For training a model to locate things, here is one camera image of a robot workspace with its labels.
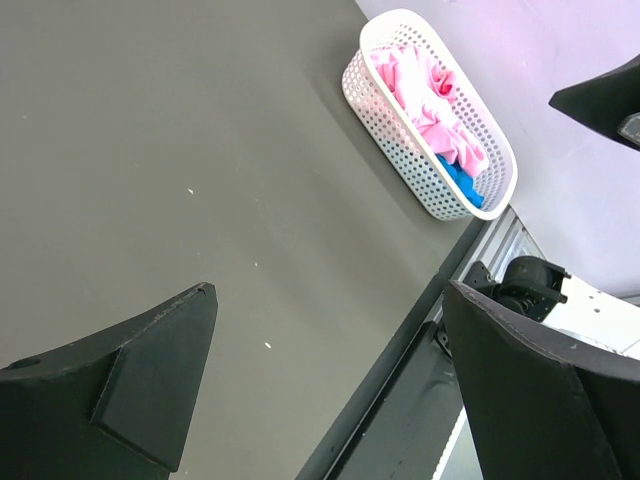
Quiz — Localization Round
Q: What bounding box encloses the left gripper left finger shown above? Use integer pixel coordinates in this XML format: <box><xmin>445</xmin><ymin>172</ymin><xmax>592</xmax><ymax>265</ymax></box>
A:
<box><xmin>1</xmin><ymin>282</ymin><xmax>218</xmax><ymax>479</ymax></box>

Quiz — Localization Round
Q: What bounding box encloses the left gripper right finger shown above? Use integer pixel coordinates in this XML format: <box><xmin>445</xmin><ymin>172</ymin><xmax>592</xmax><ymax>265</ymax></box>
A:
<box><xmin>443</xmin><ymin>281</ymin><xmax>639</xmax><ymax>479</ymax></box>

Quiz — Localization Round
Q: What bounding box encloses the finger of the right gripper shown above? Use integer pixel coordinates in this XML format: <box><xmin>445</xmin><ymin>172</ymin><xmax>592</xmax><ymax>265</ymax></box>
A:
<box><xmin>549</xmin><ymin>56</ymin><xmax>639</xmax><ymax>150</ymax></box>

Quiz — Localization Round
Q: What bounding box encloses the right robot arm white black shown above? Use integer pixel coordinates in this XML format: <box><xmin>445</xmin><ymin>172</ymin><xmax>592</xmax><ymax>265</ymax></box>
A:
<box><xmin>469</xmin><ymin>57</ymin><xmax>639</xmax><ymax>360</ymax></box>

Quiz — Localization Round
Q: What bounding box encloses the blue t shirt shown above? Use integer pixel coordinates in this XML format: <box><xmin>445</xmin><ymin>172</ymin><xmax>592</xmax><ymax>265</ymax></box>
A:
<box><xmin>436</xmin><ymin>154</ymin><xmax>484</xmax><ymax>209</ymax></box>

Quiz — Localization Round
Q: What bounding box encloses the white plastic basket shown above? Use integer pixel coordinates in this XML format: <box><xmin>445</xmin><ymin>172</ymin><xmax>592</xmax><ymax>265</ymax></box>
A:
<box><xmin>342</xmin><ymin>9</ymin><xmax>518</xmax><ymax>221</ymax></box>

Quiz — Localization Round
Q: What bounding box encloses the pink t shirt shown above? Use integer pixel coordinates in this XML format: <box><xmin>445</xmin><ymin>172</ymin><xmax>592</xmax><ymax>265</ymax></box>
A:
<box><xmin>371</xmin><ymin>46</ymin><xmax>489</xmax><ymax>178</ymax></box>

